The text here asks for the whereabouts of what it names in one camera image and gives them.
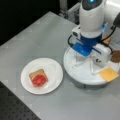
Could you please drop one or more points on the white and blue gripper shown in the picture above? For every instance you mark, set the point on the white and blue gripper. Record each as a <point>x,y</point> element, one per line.
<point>90,43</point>

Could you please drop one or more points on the white paper plate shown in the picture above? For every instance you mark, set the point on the white paper plate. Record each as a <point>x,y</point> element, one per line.
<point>52,69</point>

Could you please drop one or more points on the red tomato piece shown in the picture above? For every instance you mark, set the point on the red tomato piece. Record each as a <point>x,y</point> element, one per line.
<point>39,80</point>

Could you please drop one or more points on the brown round patty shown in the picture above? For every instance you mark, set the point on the brown round patty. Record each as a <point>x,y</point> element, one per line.
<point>116,56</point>

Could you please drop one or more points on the brown toast slice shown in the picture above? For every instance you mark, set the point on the brown toast slice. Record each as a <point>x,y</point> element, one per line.
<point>38,72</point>

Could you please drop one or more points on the yellow cheese slice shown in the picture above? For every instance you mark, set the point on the yellow cheese slice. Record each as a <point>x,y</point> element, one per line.
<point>109,74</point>

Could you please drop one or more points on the white divided round tray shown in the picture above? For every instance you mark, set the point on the white divided round tray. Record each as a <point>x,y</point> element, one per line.
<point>83,71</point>

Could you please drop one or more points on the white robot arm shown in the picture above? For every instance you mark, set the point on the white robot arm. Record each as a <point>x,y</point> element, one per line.
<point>92,15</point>

